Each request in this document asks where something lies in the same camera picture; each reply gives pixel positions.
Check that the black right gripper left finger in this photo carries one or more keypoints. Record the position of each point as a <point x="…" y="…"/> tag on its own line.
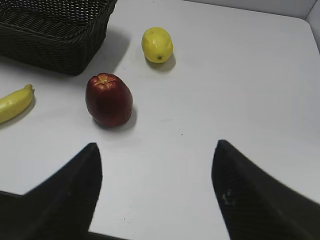
<point x="61" y="207"/>

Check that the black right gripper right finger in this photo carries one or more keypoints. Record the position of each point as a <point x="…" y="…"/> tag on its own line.
<point x="256" y="206"/>

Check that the yellow banana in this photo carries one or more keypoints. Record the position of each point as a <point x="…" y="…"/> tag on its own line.
<point x="15" y="103"/>

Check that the black wicker basket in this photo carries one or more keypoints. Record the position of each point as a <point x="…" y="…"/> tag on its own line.
<point x="56" y="35"/>

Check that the red apple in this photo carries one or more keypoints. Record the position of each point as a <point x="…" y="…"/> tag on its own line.
<point x="108" y="100"/>

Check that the yellow lemon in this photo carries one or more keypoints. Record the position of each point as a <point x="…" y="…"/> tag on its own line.
<point x="157" y="45"/>

